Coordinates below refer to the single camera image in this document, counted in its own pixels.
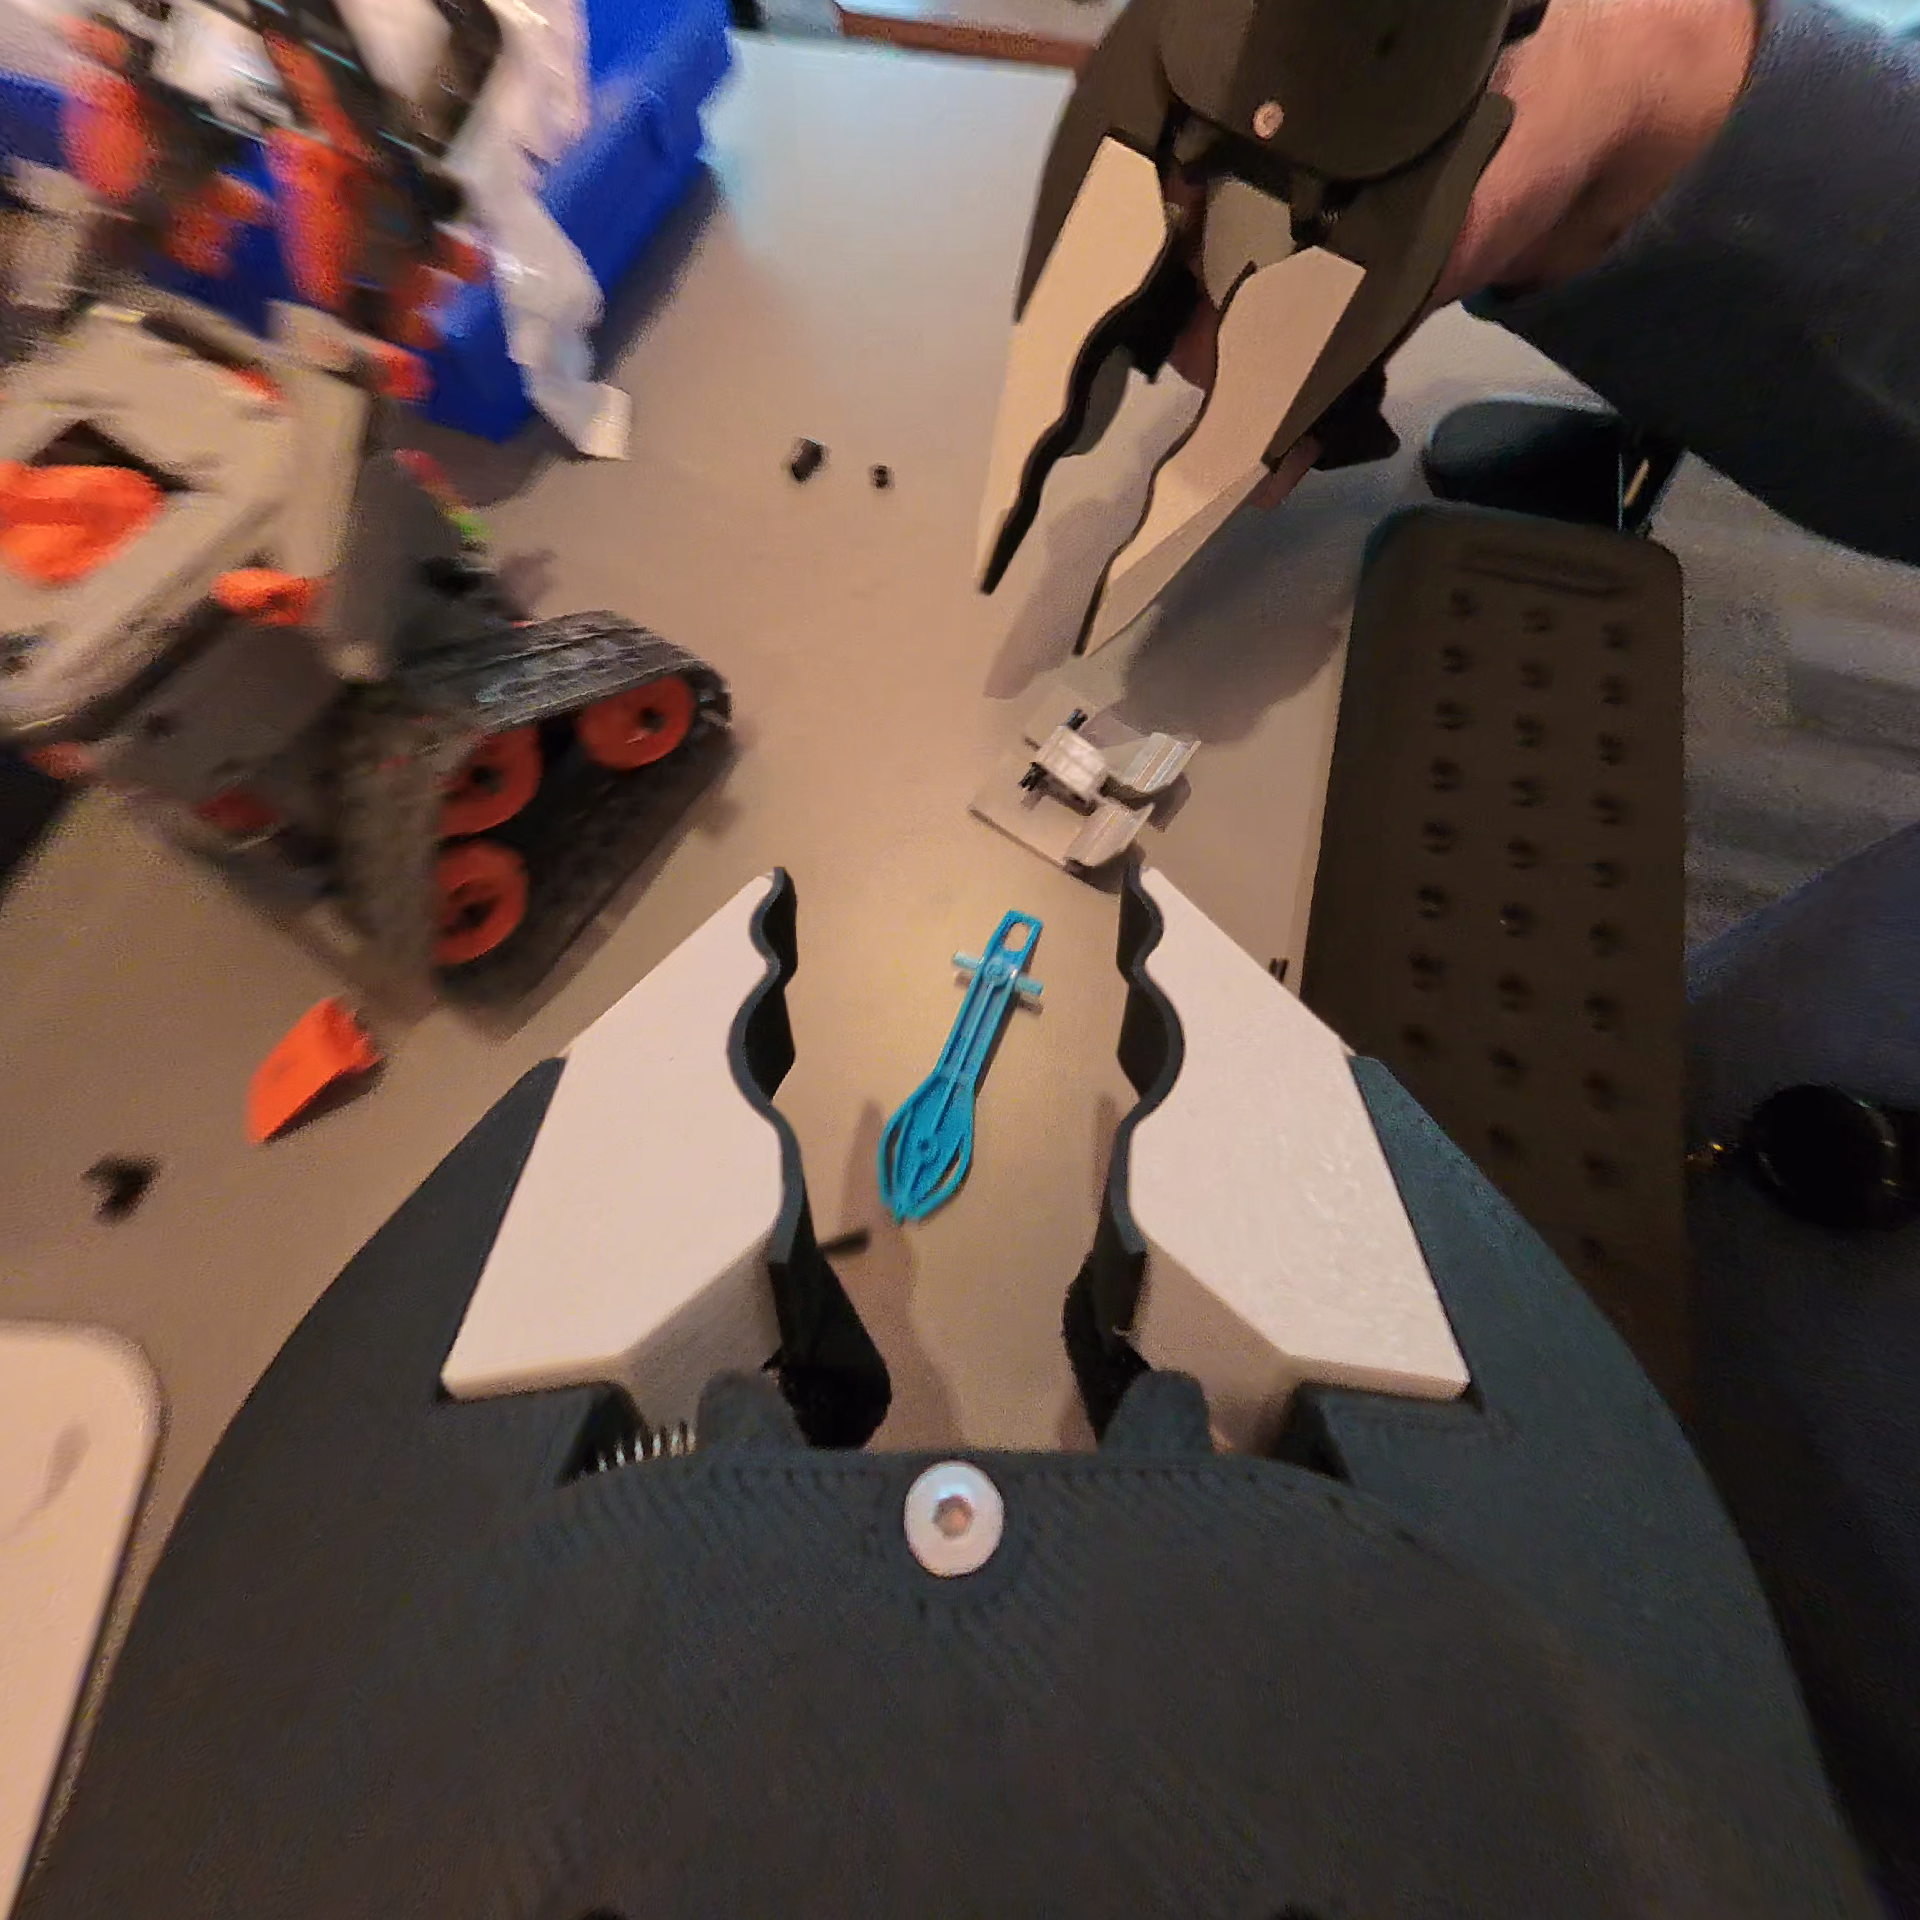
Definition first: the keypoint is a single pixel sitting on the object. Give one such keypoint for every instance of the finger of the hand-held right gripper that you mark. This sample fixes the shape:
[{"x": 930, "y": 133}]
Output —
[
  {"x": 1073, "y": 312},
  {"x": 1273, "y": 359}
]

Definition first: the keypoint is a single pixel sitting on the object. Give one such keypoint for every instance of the grey orange tracked toy robot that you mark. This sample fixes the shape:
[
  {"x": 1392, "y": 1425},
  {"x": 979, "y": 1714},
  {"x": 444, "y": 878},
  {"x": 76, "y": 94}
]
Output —
[{"x": 196, "y": 448}]

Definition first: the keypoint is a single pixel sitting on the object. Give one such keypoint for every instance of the clear plastic bag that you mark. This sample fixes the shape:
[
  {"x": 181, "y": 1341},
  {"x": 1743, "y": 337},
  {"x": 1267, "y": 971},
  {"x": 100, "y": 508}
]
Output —
[{"x": 524, "y": 222}]

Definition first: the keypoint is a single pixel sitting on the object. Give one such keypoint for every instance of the person's right forearm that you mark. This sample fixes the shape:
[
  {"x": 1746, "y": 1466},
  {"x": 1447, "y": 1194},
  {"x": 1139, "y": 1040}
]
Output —
[{"x": 1787, "y": 268}]

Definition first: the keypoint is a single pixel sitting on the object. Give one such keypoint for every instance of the blue plastic brick tool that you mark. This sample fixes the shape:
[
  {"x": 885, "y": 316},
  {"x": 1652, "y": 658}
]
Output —
[{"x": 947, "y": 1111}]

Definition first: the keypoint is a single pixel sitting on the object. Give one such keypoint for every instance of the grey plastic panel assembly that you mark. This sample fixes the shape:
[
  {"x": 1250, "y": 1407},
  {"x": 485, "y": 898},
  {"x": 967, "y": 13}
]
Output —
[{"x": 1104, "y": 780}]

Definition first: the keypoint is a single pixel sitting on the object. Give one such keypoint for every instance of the orange plastic panel piece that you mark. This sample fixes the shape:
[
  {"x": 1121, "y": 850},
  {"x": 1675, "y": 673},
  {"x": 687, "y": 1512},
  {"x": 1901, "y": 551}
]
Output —
[{"x": 309, "y": 1069}]

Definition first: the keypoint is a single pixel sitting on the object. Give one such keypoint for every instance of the blue robot kit box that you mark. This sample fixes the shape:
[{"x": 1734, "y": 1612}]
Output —
[{"x": 181, "y": 135}]

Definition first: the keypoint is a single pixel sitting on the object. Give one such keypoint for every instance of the black angled connector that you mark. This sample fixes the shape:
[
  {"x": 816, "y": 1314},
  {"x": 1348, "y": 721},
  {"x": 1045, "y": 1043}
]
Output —
[{"x": 119, "y": 1183}]

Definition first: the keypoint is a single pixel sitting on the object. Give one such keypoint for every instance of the black perforated armrest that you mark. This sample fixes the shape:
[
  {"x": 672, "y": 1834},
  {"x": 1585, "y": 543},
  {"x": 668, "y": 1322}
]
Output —
[{"x": 1501, "y": 901}]

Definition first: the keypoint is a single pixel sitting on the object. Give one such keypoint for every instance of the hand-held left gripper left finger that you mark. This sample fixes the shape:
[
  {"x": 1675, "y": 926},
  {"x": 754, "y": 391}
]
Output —
[{"x": 630, "y": 1183}]

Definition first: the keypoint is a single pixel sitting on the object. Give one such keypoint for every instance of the white stand base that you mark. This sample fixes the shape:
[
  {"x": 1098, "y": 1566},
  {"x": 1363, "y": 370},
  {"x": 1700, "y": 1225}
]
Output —
[{"x": 61, "y": 1498}]

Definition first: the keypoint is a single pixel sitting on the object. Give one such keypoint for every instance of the black smooth armrest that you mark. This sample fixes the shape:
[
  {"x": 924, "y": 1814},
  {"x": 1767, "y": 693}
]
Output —
[{"x": 1515, "y": 443}]

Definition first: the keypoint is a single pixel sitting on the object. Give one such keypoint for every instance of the person's right hand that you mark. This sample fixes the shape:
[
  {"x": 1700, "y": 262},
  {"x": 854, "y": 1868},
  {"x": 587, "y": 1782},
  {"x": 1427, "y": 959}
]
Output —
[{"x": 1604, "y": 120}]

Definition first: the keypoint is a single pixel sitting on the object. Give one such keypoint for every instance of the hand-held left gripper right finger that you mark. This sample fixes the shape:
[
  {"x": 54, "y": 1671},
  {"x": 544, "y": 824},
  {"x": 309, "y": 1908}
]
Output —
[{"x": 1290, "y": 1197}]

